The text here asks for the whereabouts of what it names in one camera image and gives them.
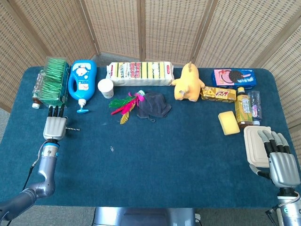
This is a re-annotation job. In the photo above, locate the colourful feather shuttlecock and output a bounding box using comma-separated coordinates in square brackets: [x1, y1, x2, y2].
[108, 89, 145, 125]

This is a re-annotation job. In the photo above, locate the blue cartoon pump bottle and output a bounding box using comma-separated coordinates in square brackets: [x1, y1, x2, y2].
[68, 59, 98, 114]

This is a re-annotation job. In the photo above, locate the clear bottle purple label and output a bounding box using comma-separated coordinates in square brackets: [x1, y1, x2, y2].
[247, 90, 262, 126]

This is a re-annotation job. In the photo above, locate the yellow sponge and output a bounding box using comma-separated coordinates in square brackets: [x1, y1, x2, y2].
[217, 111, 241, 136]

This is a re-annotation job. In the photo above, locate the woven folding screen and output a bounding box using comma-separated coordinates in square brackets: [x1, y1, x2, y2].
[0, 0, 301, 129]

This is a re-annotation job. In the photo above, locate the yellow biscuit box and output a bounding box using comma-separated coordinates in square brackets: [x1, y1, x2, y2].
[200, 86, 237, 103]

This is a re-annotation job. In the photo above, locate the blue cookie box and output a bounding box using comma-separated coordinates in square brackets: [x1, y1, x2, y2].
[211, 68, 257, 90]

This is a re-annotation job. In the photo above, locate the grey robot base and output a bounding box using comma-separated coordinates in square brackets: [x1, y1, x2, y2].
[93, 207, 197, 226]

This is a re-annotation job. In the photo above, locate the white paper cup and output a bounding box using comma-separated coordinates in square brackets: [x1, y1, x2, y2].
[97, 78, 115, 99]

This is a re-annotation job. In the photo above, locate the beige takeaway food box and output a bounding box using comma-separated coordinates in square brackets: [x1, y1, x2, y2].
[243, 125, 272, 168]

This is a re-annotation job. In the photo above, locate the pack of yellow sponges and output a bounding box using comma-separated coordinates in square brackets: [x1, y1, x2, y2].
[106, 61, 175, 87]

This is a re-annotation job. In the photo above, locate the brown drink bottle white cap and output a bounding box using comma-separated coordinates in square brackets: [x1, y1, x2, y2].
[32, 69, 47, 109]

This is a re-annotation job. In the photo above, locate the clear box of green packets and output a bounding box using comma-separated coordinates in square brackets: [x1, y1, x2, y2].
[37, 56, 70, 109]

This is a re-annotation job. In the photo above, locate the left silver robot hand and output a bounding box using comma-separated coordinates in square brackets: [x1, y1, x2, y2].
[43, 105, 68, 142]

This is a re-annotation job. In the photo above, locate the blue felt table mat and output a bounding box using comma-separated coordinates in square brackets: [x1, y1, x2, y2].
[0, 66, 291, 209]

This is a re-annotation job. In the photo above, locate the green tea bottle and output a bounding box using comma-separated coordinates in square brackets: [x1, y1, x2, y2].
[235, 86, 254, 129]

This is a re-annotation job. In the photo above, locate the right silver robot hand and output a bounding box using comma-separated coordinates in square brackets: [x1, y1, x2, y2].
[249, 130, 301, 188]

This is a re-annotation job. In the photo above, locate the dark grey cloth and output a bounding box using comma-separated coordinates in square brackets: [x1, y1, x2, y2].
[136, 91, 172, 122]

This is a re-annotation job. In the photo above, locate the yellow plush toy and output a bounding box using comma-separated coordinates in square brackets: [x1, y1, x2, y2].
[171, 61, 206, 102]

